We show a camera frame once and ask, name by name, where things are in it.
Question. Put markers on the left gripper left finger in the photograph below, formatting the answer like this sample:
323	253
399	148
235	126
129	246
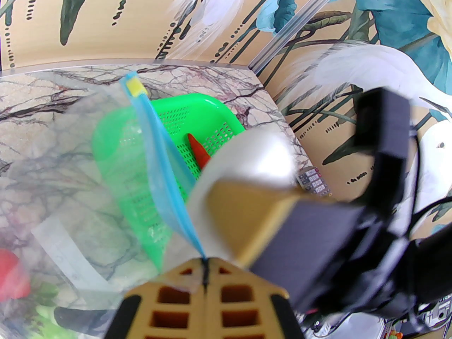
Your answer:
169	302

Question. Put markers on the long red chili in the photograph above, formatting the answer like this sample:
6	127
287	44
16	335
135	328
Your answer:
199	152

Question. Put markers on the calculator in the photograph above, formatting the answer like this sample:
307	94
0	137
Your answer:
313	181

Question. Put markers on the green pepper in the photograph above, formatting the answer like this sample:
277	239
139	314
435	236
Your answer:
46	292

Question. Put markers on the green plastic basket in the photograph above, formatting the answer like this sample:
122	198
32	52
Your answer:
197	115

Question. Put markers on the clear zip-top bag blue zipper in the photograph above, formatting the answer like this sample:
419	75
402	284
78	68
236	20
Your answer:
70	189

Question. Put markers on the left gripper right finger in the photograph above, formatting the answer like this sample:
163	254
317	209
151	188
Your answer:
243	302

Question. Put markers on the aluminium frame post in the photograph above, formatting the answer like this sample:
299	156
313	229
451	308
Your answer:
300	23

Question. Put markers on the dark eggplant green stem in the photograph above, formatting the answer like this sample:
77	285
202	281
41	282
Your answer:
84	320

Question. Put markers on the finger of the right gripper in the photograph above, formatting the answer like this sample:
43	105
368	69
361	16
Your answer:
261	221

